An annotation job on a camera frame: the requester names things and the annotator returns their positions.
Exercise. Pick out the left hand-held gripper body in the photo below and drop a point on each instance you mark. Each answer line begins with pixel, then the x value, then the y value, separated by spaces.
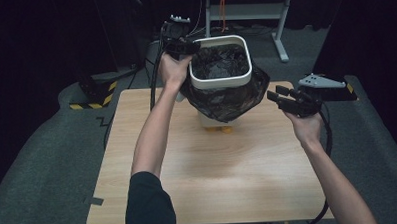
pixel 175 34

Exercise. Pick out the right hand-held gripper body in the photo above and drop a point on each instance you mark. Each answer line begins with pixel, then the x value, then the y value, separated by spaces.
pixel 306 103

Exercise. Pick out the black garbage bag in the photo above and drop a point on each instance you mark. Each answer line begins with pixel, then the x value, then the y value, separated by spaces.
pixel 226 104

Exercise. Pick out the beige trash bin with face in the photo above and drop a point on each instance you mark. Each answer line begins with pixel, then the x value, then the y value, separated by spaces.
pixel 207 121

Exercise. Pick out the person's left hand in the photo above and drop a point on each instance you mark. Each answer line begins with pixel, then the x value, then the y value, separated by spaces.
pixel 173 71

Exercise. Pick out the person's right hand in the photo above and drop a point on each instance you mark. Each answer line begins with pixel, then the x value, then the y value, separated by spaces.
pixel 305 128

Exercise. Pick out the black yellow striped stand base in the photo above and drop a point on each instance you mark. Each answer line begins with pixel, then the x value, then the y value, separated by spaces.
pixel 351 93
pixel 99 95

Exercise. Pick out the grey metal stand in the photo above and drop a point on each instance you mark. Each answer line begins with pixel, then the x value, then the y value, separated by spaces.
pixel 249 11

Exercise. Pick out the person's black left sleeve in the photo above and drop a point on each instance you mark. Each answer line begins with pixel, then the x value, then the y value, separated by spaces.
pixel 149 207

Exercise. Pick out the grey tape piece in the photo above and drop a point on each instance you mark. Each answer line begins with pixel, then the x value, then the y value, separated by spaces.
pixel 93 201

